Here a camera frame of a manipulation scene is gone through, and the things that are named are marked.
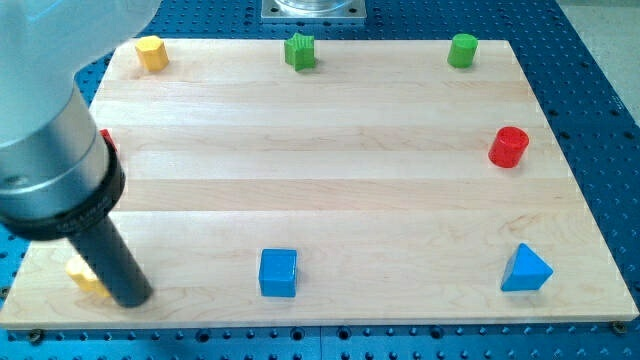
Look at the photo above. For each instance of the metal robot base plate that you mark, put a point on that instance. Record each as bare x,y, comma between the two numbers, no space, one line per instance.
313,11

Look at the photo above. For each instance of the blue cube block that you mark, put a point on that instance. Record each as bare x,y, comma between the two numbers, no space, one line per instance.
277,273

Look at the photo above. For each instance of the yellow hexagon block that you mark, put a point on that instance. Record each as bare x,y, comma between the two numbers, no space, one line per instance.
152,53

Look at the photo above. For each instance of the red cylinder block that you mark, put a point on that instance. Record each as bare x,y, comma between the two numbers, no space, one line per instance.
508,147

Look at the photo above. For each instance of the yellow block bottom left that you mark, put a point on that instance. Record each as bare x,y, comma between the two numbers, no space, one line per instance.
84,277

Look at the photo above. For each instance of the green cylinder block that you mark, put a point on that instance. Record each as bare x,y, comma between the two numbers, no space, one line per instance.
462,50

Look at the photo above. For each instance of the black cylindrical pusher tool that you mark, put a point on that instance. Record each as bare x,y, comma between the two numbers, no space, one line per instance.
104,250

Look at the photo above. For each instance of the red star block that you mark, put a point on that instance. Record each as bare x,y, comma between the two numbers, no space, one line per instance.
109,140

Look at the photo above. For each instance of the light wooden board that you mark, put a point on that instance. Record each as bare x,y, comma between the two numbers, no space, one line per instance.
373,166

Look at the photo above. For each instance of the blue triangle block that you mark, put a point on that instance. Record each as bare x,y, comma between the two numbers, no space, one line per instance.
525,271

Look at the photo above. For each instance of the green star block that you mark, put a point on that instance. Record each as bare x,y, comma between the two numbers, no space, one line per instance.
300,51

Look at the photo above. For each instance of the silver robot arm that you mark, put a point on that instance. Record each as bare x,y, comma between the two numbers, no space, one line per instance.
59,176

